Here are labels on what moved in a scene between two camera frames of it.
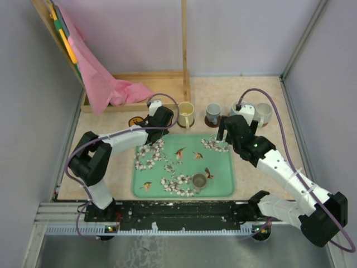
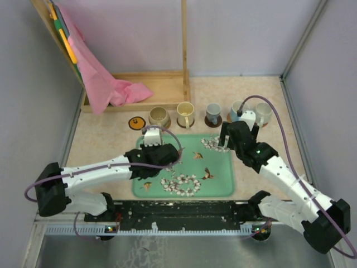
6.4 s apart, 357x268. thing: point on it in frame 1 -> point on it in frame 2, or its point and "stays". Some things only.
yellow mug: (186, 115) stays
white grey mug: (263, 113) stays
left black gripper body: (165, 131) -> (148, 149)
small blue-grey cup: (213, 111) stays
